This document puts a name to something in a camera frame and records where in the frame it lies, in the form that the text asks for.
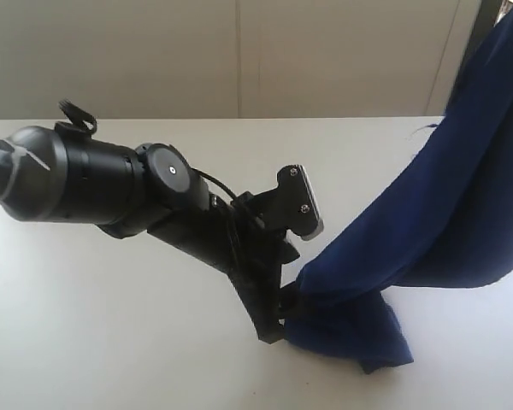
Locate dark window frame post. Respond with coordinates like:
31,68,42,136
460,0,503,68

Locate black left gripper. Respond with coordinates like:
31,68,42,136
147,194,307,343

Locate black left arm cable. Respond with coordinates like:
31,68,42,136
194,168,262,227

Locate blue microfiber towel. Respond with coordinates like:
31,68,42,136
285,8,513,373

